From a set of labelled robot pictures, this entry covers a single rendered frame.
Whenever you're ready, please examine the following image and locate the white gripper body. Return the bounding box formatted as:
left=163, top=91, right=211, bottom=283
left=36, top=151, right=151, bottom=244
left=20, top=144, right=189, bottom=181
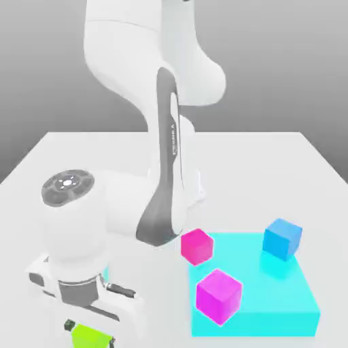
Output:
left=50, top=290, right=148, bottom=345

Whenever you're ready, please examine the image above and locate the small lime green cube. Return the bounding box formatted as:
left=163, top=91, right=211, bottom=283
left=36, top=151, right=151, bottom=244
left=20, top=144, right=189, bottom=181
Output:
left=70, top=323, right=114, bottom=348

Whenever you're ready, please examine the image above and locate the small magenta cube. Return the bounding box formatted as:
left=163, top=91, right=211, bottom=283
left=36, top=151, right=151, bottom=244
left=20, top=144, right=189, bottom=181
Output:
left=195, top=268, right=244, bottom=327

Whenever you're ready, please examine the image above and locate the small pink cube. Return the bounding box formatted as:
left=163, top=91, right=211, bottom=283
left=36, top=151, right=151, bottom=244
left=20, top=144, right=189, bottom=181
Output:
left=180, top=228, right=215, bottom=267

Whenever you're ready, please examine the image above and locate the small blue cube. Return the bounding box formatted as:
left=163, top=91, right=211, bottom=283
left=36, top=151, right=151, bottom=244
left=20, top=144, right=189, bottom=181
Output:
left=262, top=217, right=304, bottom=262

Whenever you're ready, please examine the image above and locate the large cyan box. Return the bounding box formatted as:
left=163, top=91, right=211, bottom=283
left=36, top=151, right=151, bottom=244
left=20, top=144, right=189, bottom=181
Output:
left=188, top=232, right=322, bottom=338

